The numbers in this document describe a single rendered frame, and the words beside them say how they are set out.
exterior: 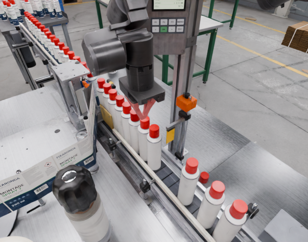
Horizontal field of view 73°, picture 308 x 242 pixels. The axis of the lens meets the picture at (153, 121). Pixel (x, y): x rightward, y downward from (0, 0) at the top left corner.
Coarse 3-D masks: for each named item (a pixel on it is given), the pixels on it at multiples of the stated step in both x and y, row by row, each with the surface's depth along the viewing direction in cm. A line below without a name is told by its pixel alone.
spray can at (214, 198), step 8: (216, 184) 51; (208, 192) 54; (216, 192) 50; (208, 200) 53; (216, 200) 52; (224, 200) 53; (200, 208) 59; (208, 208) 55; (216, 208) 53; (200, 216) 60; (208, 216) 57; (216, 216) 58; (208, 224) 60
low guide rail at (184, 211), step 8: (120, 136) 86; (128, 144) 83; (144, 168) 77; (152, 176) 73; (160, 184) 70; (168, 192) 68; (176, 200) 66; (184, 208) 64; (192, 216) 62; (200, 224) 60; (200, 232) 60; (208, 240) 58
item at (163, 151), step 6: (162, 150) 75; (168, 156) 73; (174, 162) 71; (180, 168) 69; (198, 186) 65; (204, 192) 63; (222, 210) 59; (246, 228) 55; (246, 234) 55; (252, 234) 54; (252, 240) 54; (258, 240) 53
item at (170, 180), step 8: (128, 152) 85; (136, 160) 82; (160, 168) 79; (168, 168) 79; (160, 176) 76; (168, 176) 76; (176, 176) 76; (168, 184) 74; (176, 184) 74; (176, 192) 72; (200, 200) 70; (176, 208) 68; (192, 208) 67; (184, 216) 66; (192, 224) 64; (216, 224) 64; (208, 232) 62; (232, 240) 61
